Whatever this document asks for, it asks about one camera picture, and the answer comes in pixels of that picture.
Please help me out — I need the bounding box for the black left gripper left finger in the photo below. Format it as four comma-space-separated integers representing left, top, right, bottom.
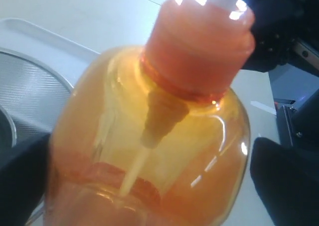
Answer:
0, 133, 50, 226

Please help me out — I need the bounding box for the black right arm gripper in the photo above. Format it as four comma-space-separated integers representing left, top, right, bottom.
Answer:
244, 0, 319, 148

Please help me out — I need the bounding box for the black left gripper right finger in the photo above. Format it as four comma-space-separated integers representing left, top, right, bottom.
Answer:
250, 137, 319, 226

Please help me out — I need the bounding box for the orange pump soap bottle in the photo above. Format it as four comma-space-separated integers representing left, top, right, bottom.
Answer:
44, 0, 255, 226

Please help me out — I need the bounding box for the large steel mesh basin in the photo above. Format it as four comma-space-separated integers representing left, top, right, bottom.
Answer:
0, 49, 73, 142

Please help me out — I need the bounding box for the white plastic tray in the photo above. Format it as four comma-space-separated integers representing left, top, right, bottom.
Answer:
0, 18, 100, 86

